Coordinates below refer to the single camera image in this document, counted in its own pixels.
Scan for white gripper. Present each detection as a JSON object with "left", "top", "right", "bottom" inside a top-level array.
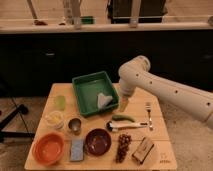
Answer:
[{"left": 119, "top": 80, "right": 136, "bottom": 112}]

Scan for white towel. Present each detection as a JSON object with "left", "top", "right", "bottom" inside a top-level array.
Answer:
[{"left": 97, "top": 93, "right": 113, "bottom": 109}]

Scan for green plastic bin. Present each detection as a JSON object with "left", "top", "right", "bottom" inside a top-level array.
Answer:
[{"left": 72, "top": 71, "right": 119, "bottom": 117}]

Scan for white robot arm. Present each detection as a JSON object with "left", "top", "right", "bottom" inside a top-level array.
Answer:
[{"left": 118, "top": 55, "right": 213, "bottom": 129}]

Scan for small metal cup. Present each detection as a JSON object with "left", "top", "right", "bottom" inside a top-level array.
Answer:
[{"left": 68, "top": 118, "right": 81, "bottom": 135}]

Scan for green plastic cup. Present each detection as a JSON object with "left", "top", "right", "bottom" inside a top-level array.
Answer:
[{"left": 54, "top": 95, "right": 66, "bottom": 111}]

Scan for clear cup with yellow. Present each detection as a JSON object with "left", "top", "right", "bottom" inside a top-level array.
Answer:
[{"left": 45, "top": 111, "right": 64, "bottom": 129}]

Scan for green cucumber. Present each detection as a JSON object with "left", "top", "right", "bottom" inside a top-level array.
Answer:
[{"left": 112, "top": 115, "right": 135, "bottom": 122}]

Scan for silver fork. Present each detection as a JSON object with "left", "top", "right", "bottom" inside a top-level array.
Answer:
[{"left": 145, "top": 102, "right": 154, "bottom": 131}]

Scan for black white kitchen tool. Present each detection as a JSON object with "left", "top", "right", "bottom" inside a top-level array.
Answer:
[{"left": 106, "top": 121, "right": 148, "bottom": 132}]

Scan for bunch of red grapes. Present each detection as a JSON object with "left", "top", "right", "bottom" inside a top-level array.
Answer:
[{"left": 116, "top": 134, "right": 132, "bottom": 163}]

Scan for dark red bowl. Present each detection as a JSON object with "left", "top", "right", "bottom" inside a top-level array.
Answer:
[{"left": 84, "top": 128, "right": 111, "bottom": 156}]

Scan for dark brown box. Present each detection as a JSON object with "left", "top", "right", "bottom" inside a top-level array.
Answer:
[{"left": 132, "top": 137, "right": 154, "bottom": 164}]

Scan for blue sponge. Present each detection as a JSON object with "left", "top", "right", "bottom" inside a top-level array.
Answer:
[{"left": 70, "top": 139, "right": 84, "bottom": 162}]

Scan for green box on shelf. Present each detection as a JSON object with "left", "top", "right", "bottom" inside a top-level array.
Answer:
[{"left": 81, "top": 16, "right": 94, "bottom": 24}]

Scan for orange plastic bowl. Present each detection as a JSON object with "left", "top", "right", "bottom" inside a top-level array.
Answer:
[{"left": 32, "top": 132, "right": 64, "bottom": 166}]

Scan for black stand legs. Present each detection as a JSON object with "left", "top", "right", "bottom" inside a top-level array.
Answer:
[{"left": 0, "top": 76, "right": 36, "bottom": 143}]

